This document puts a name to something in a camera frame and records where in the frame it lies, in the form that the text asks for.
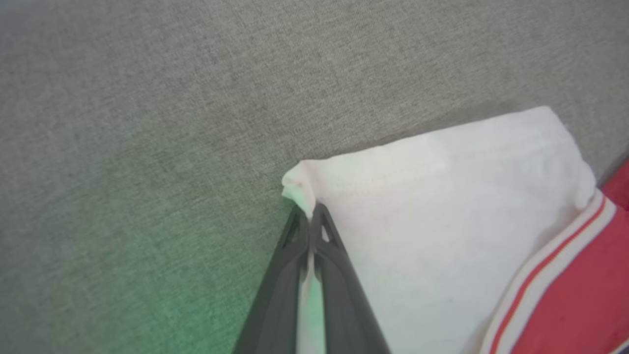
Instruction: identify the red and white shirt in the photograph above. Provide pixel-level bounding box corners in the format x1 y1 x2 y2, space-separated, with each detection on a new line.
282 106 629 354

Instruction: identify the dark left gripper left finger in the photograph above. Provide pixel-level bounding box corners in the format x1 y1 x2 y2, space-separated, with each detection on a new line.
233 204 311 354

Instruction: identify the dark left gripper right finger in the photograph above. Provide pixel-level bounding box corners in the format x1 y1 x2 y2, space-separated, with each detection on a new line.
311 203 391 354

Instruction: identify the grey fabric sofa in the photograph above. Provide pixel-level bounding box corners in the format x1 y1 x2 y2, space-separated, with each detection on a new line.
0 0 629 354

